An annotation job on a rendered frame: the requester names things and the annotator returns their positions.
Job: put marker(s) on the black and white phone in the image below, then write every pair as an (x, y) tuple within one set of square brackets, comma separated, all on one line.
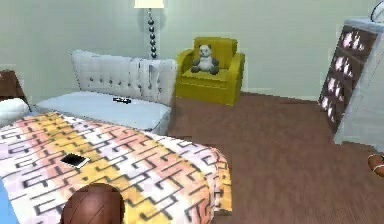
[(74, 160)]

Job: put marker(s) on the white tufted sofa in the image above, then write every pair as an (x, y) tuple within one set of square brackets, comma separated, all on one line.
[(113, 96)]

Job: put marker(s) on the white pillow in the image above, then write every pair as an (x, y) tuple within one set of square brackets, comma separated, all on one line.
[(11, 110)]

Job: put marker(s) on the white and brown dresser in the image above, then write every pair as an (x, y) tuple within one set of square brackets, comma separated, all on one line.
[(356, 86)]

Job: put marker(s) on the yellow armchair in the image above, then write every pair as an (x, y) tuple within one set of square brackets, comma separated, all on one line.
[(213, 80)]

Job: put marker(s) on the white round object on dresser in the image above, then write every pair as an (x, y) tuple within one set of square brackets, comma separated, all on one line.
[(378, 11)]

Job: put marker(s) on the bed with patterned blanket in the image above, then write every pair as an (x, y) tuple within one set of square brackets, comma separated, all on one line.
[(140, 166)]

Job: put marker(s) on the orange ball with white stripe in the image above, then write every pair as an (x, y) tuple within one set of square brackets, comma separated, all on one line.
[(377, 164)]

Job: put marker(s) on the brown wooden headboard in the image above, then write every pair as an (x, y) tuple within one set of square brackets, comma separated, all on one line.
[(10, 86)]

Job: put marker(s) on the panda teddy bear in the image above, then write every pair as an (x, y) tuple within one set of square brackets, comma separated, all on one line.
[(205, 60)]

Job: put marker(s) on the floor lamp with beaded pole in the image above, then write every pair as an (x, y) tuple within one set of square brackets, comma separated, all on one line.
[(151, 30)]

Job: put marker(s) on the black remote control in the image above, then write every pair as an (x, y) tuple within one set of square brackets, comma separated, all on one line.
[(121, 100)]

